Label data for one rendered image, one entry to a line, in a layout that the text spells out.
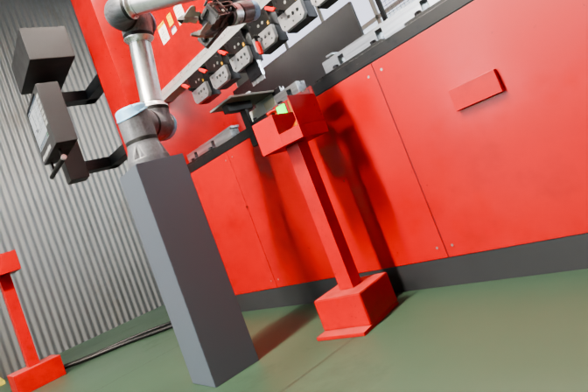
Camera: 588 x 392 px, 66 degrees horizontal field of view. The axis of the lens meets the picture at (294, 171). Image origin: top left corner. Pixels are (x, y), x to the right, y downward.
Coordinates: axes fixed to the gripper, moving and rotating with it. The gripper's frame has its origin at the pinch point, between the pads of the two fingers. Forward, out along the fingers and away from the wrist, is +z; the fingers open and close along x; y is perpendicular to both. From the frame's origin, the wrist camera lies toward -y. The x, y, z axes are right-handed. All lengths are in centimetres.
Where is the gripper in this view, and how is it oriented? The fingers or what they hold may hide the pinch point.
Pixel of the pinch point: (185, 28)
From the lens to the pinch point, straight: 155.0
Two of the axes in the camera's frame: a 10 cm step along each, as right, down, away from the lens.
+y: 5.2, -5.6, -6.4
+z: -5.2, 3.9, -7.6
